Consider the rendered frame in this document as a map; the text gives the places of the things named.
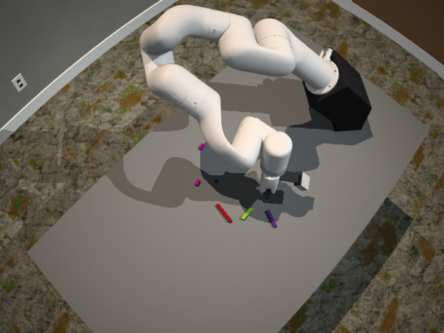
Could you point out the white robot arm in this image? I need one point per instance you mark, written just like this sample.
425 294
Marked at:
264 49

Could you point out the purple rod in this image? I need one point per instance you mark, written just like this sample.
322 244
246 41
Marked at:
271 218

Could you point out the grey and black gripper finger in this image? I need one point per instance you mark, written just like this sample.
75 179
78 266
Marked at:
267 192

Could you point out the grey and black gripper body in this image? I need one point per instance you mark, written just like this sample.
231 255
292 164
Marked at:
268 182

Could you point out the lime green rod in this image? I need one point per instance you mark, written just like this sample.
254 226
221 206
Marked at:
247 213

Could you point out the red rod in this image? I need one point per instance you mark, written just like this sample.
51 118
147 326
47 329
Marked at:
224 213

